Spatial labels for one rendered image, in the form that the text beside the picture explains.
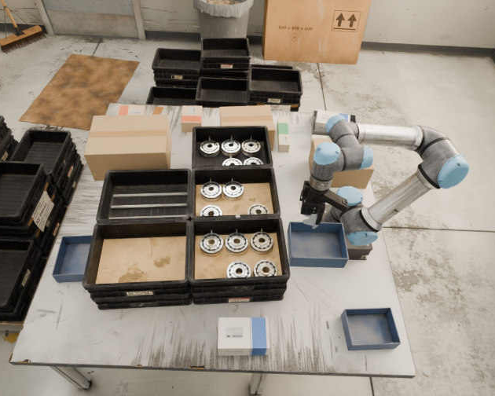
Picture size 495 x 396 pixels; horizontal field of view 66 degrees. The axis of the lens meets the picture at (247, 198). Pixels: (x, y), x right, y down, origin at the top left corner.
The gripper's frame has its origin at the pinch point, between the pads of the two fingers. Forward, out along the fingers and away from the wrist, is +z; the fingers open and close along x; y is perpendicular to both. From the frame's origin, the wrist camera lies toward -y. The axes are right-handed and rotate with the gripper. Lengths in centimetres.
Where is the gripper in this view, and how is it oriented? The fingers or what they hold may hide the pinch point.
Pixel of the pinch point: (315, 225)
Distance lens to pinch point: 145.0
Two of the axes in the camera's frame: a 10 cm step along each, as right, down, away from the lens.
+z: -0.5, 7.3, 6.9
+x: -0.5, 6.8, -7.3
